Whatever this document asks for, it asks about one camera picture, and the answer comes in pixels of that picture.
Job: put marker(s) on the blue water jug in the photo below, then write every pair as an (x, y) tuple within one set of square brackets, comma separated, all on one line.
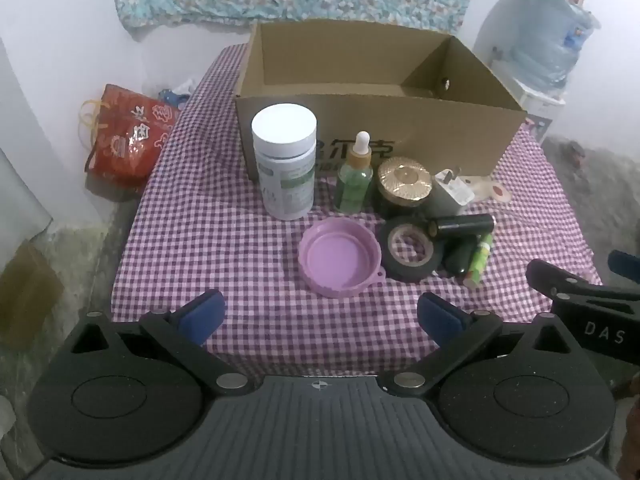
[(550, 40)]

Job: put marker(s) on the purple plastic lid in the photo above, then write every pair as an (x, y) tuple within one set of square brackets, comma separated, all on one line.
[(335, 260)]

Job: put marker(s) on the person's right forearm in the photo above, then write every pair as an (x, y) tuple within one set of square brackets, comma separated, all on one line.
[(629, 435)]

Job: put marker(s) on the gold lid cream jar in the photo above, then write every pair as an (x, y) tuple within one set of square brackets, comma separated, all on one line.
[(404, 180)]

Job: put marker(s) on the green dropper bottle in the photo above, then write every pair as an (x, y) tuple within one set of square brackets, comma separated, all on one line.
[(354, 185)]

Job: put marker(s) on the black lipstick tube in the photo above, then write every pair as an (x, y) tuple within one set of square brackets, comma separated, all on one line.
[(460, 225)]

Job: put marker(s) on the green lip balm tube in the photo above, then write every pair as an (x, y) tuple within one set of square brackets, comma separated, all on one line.
[(479, 260)]

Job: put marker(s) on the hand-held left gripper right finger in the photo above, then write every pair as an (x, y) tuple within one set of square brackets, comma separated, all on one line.
[(440, 322)]

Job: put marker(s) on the brown cardboard piece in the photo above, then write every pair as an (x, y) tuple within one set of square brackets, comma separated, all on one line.
[(27, 290)]

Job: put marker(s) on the small blue object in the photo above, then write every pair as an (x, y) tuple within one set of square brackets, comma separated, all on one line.
[(172, 97)]

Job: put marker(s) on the red patterned bag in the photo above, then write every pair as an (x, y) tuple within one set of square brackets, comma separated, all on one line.
[(130, 140)]

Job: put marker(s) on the dark green oval case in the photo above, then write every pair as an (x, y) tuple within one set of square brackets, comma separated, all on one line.
[(459, 257)]

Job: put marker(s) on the black tape roll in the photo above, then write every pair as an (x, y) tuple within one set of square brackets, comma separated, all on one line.
[(387, 250)]

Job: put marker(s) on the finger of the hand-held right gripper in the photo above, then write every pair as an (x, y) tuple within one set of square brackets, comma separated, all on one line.
[(560, 280), (625, 262)]

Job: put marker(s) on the white water dispenser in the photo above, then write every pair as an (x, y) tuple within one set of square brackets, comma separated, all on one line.
[(535, 105)]

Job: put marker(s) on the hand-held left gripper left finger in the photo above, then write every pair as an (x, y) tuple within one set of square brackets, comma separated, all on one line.
[(202, 317)]

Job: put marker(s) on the white charger plug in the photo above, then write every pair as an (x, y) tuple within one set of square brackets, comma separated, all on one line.
[(450, 195)]

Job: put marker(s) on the white pill bottle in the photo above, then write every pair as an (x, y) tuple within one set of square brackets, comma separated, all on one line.
[(285, 170)]

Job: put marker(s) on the purple checkered tablecloth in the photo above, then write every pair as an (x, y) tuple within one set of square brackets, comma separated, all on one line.
[(210, 220)]

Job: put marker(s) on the brown cardboard box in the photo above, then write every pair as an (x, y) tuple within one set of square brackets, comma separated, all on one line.
[(450, 130)]

